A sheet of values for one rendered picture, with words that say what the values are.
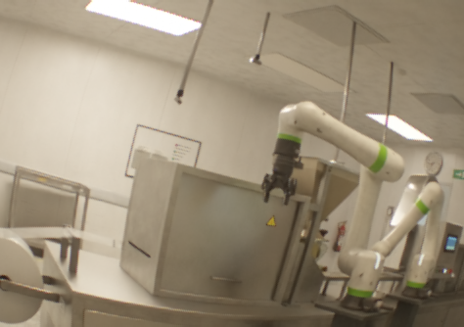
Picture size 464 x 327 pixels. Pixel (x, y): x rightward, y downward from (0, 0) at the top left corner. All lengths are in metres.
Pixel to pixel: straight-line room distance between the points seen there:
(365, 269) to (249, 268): 0.56
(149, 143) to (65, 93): 1.42
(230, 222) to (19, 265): 0.99
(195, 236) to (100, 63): 4.10
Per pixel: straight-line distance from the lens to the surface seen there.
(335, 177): 2.35
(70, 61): 5.69
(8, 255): 1.83
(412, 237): 3.14
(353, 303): 1.85
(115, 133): 5.81
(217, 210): 1.96
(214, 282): 2.03
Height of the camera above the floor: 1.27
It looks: 3 degrees up
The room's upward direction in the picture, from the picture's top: 13 degrees clockwise
